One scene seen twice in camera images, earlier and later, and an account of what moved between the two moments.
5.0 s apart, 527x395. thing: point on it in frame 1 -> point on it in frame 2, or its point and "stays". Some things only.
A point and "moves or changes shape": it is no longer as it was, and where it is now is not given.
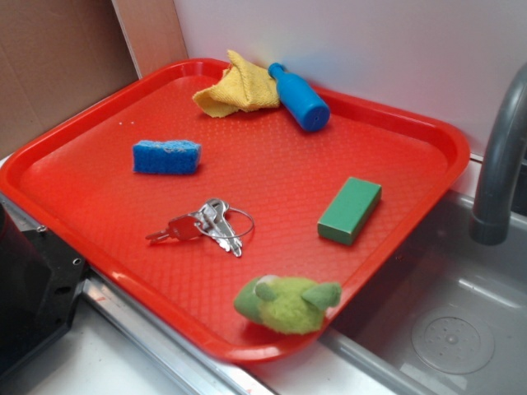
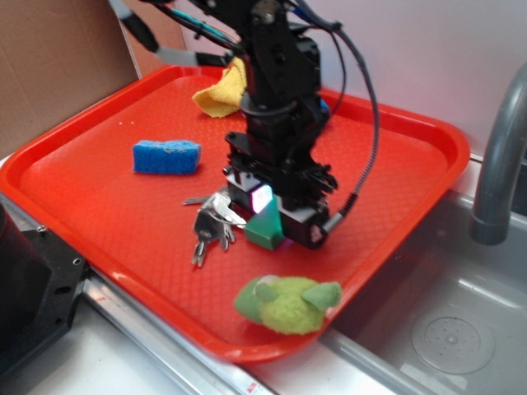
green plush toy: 286,304 stays
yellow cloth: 242,88 stays
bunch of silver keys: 214,220 moves or changes shape
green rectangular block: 350,210 -> 266,230
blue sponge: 168,157 stays
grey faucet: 491,220 stays
